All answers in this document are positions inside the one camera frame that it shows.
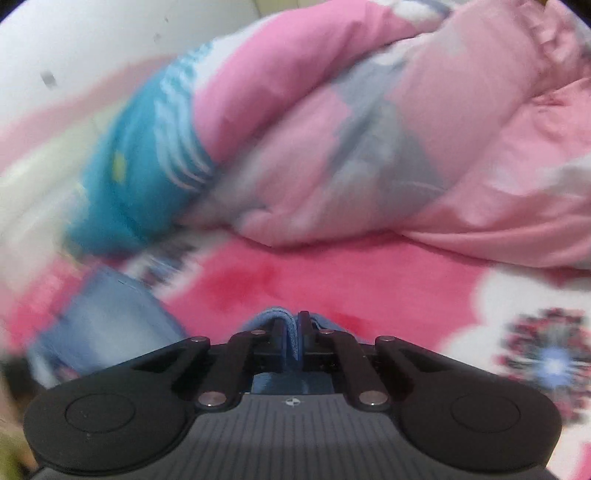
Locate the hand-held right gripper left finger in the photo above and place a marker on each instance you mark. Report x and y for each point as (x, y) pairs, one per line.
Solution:
(281, 344)

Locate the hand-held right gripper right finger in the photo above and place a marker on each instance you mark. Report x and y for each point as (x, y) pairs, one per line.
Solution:
(304, 341)

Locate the blue jeans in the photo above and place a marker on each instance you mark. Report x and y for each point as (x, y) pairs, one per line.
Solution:
(106, 318)

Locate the pink floral blanket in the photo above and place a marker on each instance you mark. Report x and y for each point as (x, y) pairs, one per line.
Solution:
(369, 286)

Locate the pink grey teal quilt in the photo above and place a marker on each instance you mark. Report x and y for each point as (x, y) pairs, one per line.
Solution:
(323, 138)

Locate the pink white headboard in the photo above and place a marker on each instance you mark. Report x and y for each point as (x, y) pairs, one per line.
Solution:
(46, 129)

